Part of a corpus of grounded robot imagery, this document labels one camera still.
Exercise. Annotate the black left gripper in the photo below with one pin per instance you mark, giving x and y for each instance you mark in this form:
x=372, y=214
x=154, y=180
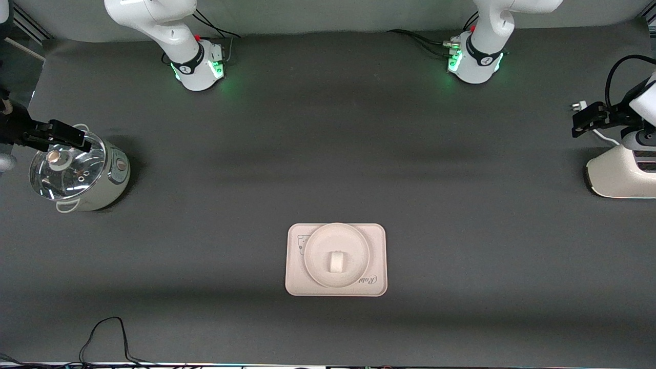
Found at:
x=611, y=116

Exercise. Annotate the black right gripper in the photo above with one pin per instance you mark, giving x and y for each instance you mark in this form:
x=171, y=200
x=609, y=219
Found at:
x=14, y=127

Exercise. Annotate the round cream plate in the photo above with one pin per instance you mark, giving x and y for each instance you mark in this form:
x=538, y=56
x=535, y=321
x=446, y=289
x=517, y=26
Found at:
x=320, y=246

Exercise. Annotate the small white bun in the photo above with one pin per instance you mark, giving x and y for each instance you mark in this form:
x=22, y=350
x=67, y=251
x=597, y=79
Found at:
x=336, y=261

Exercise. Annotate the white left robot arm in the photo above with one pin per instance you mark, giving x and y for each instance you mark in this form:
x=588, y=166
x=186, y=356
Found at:
x=487, y=56

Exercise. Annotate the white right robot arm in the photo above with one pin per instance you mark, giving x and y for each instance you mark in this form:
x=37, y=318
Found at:
x=154, y=15

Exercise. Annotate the cream rabbit print tray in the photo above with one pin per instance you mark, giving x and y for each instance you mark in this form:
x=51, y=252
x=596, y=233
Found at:
x=376, y=241

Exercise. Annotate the glass pot lid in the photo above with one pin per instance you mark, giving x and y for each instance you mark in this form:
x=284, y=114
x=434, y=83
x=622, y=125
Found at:
x=66, y=177

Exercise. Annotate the pale green electric pot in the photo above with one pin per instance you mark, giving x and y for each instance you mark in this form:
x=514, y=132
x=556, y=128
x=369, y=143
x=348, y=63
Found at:
x=110, y=189

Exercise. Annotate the cream toaster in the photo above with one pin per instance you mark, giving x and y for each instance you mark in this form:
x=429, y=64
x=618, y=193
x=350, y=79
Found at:
x=615, y=177

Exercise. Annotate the aluminium frame rail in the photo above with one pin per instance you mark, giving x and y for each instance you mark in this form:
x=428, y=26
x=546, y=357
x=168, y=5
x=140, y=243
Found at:
x=33, y=25

